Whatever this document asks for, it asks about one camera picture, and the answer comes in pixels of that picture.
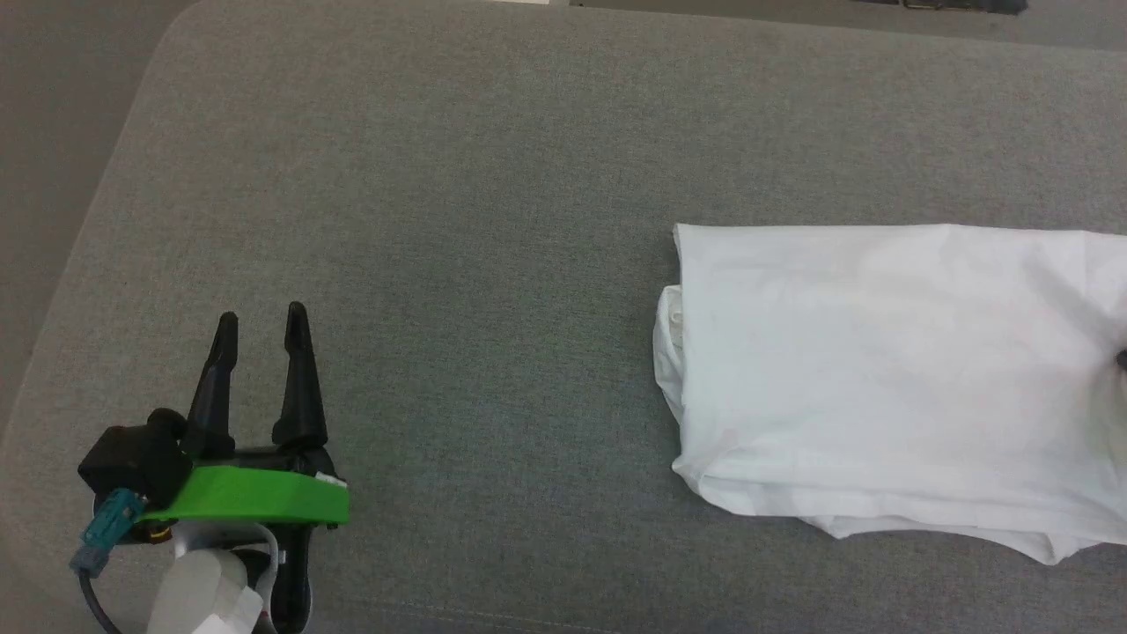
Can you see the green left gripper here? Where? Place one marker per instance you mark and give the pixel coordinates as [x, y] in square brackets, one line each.
[255, 495]

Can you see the white long-sleeve shirt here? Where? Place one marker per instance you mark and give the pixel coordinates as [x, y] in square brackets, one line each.
[898, 370]

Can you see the grey fabric sofa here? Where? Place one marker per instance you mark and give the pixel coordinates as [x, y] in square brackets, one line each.
[440, 220]

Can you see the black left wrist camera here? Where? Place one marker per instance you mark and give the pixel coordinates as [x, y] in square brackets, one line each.
[136, 458]

